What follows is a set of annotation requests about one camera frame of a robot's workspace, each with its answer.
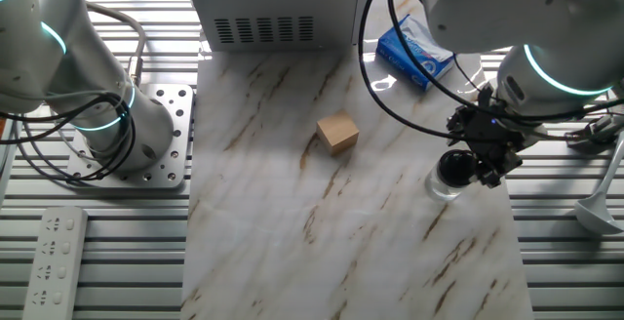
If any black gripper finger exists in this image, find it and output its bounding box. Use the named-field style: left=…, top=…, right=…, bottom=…
left=447, top=110, right=472, bottom=151
left=477, top=153, right=523, bottom=187

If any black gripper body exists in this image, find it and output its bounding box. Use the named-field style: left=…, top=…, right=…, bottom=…
left=457, top=85, right=526, bottom=163

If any metal clamp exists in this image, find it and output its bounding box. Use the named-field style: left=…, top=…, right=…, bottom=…
left=565, top=114, right=624, bottom=148

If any blue tissue pack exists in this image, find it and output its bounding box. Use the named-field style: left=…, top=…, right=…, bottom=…
left=375, top=14, right=455, bottom=92

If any wooden block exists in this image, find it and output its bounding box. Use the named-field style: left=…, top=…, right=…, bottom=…
left=315, top=109, right=361, bottom=157

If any white power strip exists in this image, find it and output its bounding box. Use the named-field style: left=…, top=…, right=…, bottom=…
left=21, top=206, right=90, bottom=320

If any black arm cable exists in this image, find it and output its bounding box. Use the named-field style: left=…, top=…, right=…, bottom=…
left=357, top=0, right=624, bottom=140

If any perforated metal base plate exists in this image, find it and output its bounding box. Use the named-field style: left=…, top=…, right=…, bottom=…
left=65, top=83, right=195, bottom=189

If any black base cable bundle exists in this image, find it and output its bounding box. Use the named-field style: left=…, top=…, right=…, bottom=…
left=0, top=90, right=140, bottom=184

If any grey base cable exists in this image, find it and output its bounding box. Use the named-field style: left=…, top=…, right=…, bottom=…
left=85, top=1, right=148, bottom=90

